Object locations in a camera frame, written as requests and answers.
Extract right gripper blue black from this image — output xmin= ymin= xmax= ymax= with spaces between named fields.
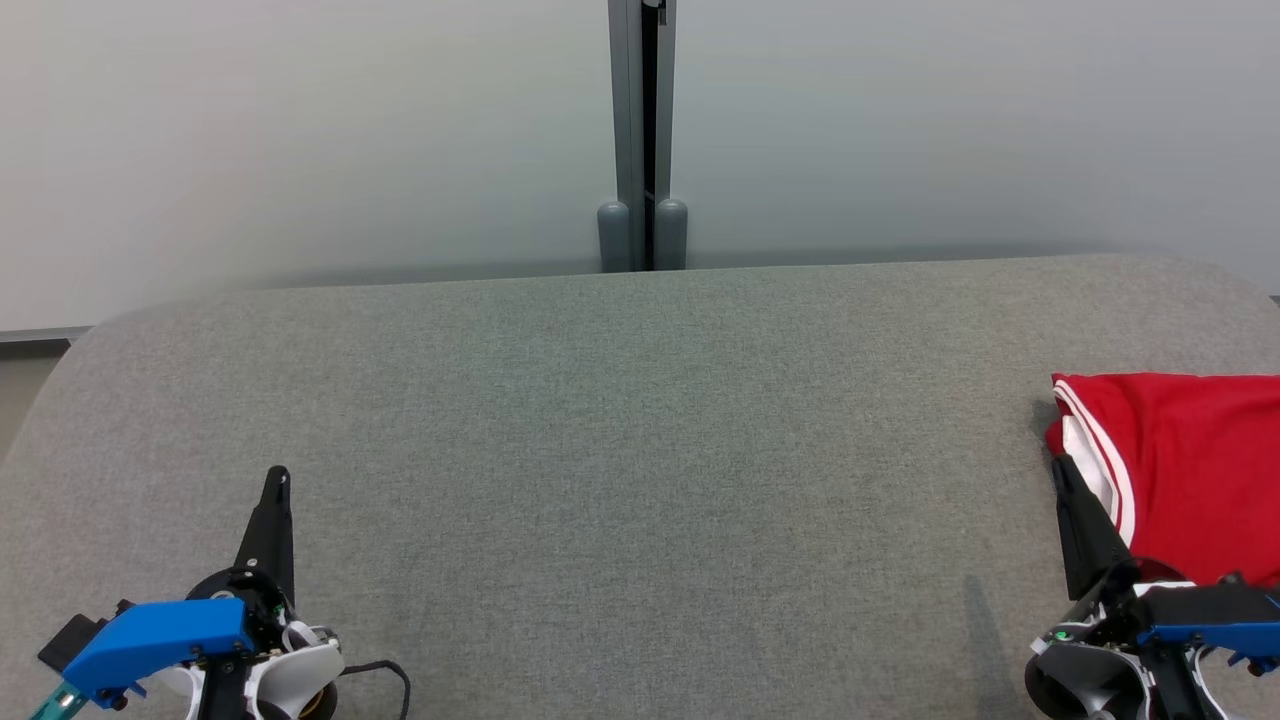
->
xmin=1040 ymin=455 xmax=1280 ymax=681

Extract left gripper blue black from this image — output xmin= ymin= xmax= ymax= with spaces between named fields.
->
xmin=62 ymin=465 xmax=297 ymax=706

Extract red jersey white sleeves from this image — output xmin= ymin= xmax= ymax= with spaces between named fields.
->
xmin=1044 ymin=372 xmax=1280 ymax=590

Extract grey baseboard strip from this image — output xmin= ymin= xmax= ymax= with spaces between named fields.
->
xmin=0 ymin=325 xmax=93 ymax=347

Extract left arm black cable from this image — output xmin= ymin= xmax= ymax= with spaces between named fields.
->
xmin=340 ymin=658 xmax=413 ymax=720

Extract left teal cable connector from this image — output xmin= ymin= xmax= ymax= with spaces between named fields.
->
xmin=28 ymin=685 xmax=83 ymax=720

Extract grey partition post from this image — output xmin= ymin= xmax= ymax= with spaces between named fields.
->
xmin=597 ymin=0 xmax=647 ymax=273
xmin=654 ymin=0 xmax=689 ymax=272

